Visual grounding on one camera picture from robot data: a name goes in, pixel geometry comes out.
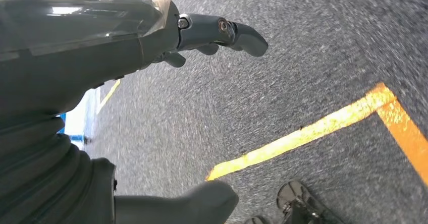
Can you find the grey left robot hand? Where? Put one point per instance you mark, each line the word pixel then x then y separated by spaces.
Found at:
pixel 67 48

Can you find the black robot foot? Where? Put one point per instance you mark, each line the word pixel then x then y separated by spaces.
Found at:
pixel 301 205

